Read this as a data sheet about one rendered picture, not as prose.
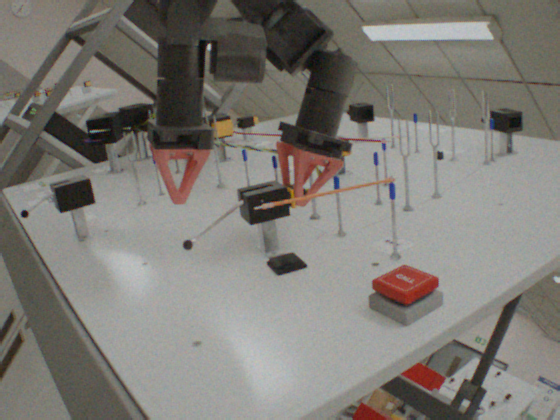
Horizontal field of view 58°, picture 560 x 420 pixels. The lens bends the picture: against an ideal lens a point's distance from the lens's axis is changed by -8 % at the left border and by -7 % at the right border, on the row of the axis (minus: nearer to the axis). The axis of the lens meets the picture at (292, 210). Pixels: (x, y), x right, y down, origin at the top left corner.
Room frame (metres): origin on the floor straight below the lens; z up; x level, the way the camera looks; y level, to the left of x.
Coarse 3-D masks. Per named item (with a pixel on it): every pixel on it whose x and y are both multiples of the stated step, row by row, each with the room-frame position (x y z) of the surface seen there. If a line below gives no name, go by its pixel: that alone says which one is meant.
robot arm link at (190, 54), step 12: (168, 48) 0.57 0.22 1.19; (180, 48) 0.57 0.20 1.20; (192, 48) 0.58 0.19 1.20; (204, 48) 0.59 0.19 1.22; (168, 60) 0.58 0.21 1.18; (180, 60) 0.58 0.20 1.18; (192, 60) 0.58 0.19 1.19; (204, 60) 0.60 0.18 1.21; (168, 72) 0.59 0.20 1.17; (180, 72) 0.58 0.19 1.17; (192, 72) 0.59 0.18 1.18; (204, 72) 0.61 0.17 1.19
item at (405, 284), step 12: (384, 276) 0.55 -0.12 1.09; (396, 276) 0.54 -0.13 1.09; (408, 276) 0.54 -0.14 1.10; (420, 276) 0.54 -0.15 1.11; (432, 276) 0.53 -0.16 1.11; (384, 288) 0.53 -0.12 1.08; (396, 288) 0.52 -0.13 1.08; (408, 288) 0.52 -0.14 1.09; (420, 288) 0.52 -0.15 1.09; (432, 288) 0.53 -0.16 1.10; (408, 300) 0.51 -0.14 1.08
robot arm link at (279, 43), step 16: (240, 0) 0.65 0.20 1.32; (256, 0) 0.64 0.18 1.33; (272, 0) 0.64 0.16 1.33; (288, 0) 0.63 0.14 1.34; (256, 16) 0.65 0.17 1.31; (272, 16) 0.65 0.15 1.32; (288, 16) 0.64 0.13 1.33; (304, 16) 0.63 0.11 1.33; (272, 32) 0.65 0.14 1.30; (288, 32) 0.64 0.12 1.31; (304, 32) 0.64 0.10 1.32; (320, 32) 0.65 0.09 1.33; (272, 48) 0.65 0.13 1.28; (288, 48) 0.65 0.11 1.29; (304, 48) 0.65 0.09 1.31; (288, 64) 0.66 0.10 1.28
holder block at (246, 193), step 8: (256, 184) 0.72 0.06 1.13; (264, 184) 0.71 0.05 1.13; (272, 184) 0.71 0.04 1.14; (280, 184) 0.70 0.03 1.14; (240, 192) 0.70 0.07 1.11; (248, 192) 0.69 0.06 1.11; (256, 192) 0.68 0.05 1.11; (264, 192) 0.68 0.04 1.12; (272, 192) 0.68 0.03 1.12; (280, 192) 0.69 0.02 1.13; (240, 200) 0.71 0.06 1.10; (248, 200) 0.68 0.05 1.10; (256, 200) 0.68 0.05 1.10; (264, 200) 0.68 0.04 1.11; (272, 200) 0.69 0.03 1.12; (280, 200) 0.69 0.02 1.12; (240, 208) 0.72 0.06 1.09; (248, 208) 0.68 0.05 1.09; (272, 208) 0.69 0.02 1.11; (280, 208) 0.70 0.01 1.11; (288, 208) 0.70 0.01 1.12; (248, 216) 0.69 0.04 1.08; (256, 216) 0.69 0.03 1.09; (264, 216) 0.69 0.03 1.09; (272, 216) 0.70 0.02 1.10; (280, 216) 0.70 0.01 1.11; (256, 224) 0.69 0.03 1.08
